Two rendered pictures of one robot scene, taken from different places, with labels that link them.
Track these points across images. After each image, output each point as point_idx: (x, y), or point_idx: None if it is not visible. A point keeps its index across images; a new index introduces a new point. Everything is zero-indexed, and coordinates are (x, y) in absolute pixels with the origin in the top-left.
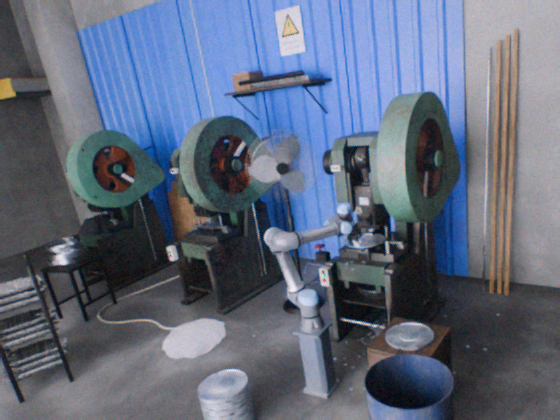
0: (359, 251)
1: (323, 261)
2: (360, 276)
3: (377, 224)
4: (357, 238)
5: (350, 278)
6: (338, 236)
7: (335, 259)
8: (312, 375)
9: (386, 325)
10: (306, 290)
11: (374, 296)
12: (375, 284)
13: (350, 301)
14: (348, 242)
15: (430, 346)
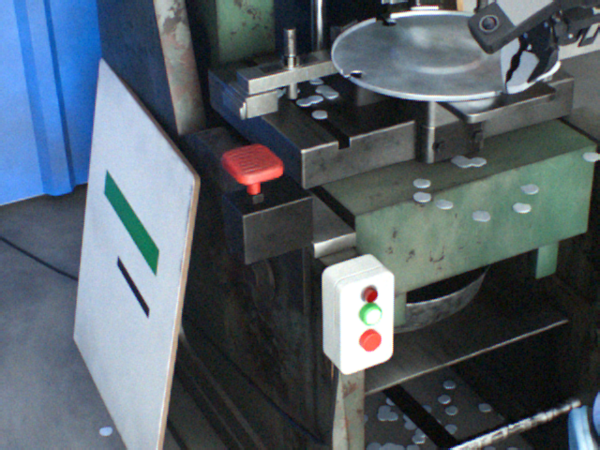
0: (545, 102)
1: (294, 243)
2: (477, 236)
3: None
4: (584, 28)
5: (424, 270)
6: (494, 50)
7: (315, 208)
8: None
9: (375, 418)
10: None
11: (458, 308)
12: (542, 243)
13: (372, 388)
14: (547, 66)
15: None
